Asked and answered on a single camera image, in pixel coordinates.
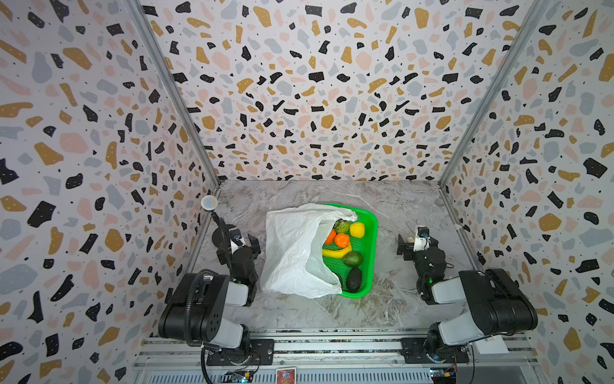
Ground white plastic bag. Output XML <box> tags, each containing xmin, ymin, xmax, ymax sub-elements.
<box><xmin>260</xmin><ymin>203</ymin><xmax>358</xmax><ymax>299</ymax></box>

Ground green avocado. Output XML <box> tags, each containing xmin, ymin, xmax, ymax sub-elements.
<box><xmin>342</xmin><ymin>251</ymin><xmax>364</xmax><ymax>268</ymax></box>

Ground dark brown avocado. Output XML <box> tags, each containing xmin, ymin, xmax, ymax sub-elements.
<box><xmin>345</xmin><ymin>267</ymin><xmax>363</xmax><ymax>293</ymax></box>

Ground yellow lemon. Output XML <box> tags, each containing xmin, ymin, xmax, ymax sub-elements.
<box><xmin>349</xmin><ymin>222</ymin><xmax>366</xmax><ymax>238</ymax></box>

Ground orange tangerine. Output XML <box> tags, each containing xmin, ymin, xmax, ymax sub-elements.
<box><xmin>334</xmin><ymin>233</ymin><xmax>350</xmax><ymax>249</ymax></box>
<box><xmin>325</xmin><ymin>229</ymin><xmax>337</xmax><ymax>246</ymax></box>

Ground yellow banana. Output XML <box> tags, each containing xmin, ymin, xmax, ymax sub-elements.
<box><xmin>322</xmin><ymin>245</ymin><xmax>353</xmax><ymax>259</ymax></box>

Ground bumpy green custard apple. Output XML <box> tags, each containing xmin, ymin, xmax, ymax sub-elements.
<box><xmin>334</xmin><ymin>219</ymin><xmax>352</xmax><ymax>234</ymax></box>

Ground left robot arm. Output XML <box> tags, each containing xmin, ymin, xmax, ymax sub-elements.
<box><xmin>158</xmin><ymin>226</ymin><xmax>261</xmax><ymax>355</ymax></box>

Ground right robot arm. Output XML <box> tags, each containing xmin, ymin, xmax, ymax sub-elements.
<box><xmin>397</xmin><ymin>227</ymin><xmax>538</xmax><ymax>364</ymax></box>

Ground round white desk lamp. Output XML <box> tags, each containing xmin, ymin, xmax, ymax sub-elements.
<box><xmin>201</xmin><ymin>195</ymin><xmax>232</xmax><ymax>249</ymax></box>

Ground green plastic basket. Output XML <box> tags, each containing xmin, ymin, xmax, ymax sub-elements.
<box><xmin>322</xmin><ymin>203</ymin><xmax>379</xmax><ymax>299</ymax></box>

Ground white label box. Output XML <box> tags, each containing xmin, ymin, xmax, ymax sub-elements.
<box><xmin>473</xmin><ymin>335</ymin><xmax>509</xmax><ymax>355</ymax></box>

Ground red card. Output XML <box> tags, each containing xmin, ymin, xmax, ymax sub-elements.
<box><xmin>275</xmin><ymin>367</ymin><xmax>297</xmax><ymax>384</ymax></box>

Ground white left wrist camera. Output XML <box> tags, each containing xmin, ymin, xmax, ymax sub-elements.
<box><xmin>229</xmin><ymin>227</ymin><xmax>247</xmax><ymax>254</ymax></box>

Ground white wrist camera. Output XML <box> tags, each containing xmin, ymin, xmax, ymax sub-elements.
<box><xmin>413</xmin><ymin>227</ymin><xmax>430</xmax><ymax>252</ymax></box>
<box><xmin>229</xmin><ymin>227</ymin><xmax>247</xmax><ymax>254</ymax></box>

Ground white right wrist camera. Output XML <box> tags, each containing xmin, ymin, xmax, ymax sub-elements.
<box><xmin>413</xmin><ymin>227</ymin><xmax>430</xmax><ymax>252</ymax></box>

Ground black corrugated cable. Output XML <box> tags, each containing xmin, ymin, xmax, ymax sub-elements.
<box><xmin>184</xmin><ymin>269</ymin><xmax>219</xmax><ymax>347</ymax></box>

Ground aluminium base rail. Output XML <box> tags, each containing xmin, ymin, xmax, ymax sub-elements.
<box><xmin>129</xmin><ymin>329</ymin><xmax>547</xmax><ymax>383</ymax></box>

